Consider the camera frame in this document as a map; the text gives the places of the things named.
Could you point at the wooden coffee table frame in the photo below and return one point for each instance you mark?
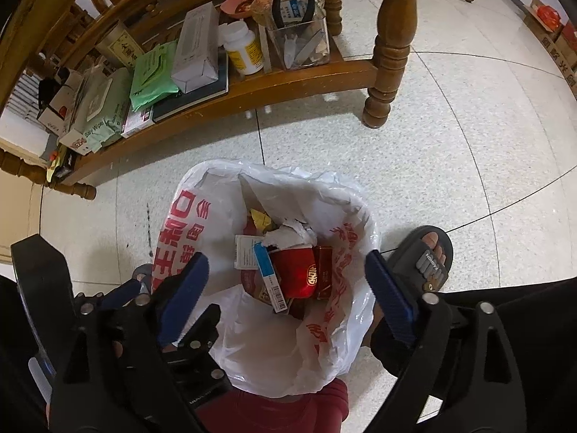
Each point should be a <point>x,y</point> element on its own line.
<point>44,36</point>

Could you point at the red box in trash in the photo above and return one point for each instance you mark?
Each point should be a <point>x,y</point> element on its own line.
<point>323,259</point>

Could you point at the yellow snack wrapper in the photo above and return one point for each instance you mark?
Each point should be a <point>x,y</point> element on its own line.
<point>263,223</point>

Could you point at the cardboard boxes by wall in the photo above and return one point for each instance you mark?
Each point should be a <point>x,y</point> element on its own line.
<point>559,40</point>

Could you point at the white tissue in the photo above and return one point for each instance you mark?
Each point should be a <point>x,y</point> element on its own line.
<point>291,234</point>

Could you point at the white carton box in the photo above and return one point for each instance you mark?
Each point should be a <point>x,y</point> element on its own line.
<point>196,57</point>

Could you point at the dark notebook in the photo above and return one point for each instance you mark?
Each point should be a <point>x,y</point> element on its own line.
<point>176,103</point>

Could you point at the Nezha white red box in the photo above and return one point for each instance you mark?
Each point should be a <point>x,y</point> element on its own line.
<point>75,141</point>

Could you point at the red trash bin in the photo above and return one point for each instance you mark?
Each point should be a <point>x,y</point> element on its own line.
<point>239,411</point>

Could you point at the gold tea tin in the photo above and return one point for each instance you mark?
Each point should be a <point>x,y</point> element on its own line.
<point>119,47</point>

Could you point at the green wipes pack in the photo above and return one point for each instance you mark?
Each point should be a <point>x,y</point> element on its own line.
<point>152,81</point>

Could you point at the person's sandaled foot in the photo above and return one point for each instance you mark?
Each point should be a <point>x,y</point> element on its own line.
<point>423,259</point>

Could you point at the small white box in trash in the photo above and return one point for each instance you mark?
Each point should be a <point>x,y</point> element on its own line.
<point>245,256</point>

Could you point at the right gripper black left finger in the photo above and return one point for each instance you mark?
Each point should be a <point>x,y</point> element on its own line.
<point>129,364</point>

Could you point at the white yellow pill bottle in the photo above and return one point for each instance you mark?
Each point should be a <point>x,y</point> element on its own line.
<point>242,47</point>

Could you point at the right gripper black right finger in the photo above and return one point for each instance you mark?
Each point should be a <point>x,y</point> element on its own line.
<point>461,375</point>

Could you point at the clear plastic organizer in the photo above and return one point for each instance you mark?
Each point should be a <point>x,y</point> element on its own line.
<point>299,33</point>

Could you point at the white red-print trash bag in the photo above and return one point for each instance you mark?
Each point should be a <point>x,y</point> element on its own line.
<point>303,349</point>

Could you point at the pink dish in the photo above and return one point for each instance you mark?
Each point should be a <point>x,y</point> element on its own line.
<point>237,9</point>

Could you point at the red paper cup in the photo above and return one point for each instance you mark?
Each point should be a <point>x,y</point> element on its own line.
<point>296,270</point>

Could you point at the blue white medicine box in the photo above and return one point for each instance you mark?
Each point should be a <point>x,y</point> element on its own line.
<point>270,279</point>

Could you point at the baby wipes pack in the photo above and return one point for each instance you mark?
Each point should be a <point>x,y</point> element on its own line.
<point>102,106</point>

